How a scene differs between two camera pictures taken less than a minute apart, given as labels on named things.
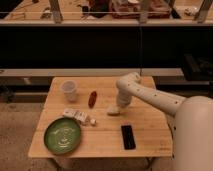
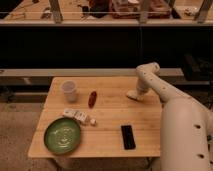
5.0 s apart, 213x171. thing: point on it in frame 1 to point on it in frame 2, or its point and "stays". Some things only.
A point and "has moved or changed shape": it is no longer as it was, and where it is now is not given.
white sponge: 114,110 has moved or changed shape
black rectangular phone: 128,137 stays
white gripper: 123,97 to 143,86
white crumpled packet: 81,116 stays
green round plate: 62,136 stays
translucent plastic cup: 69,87 stays
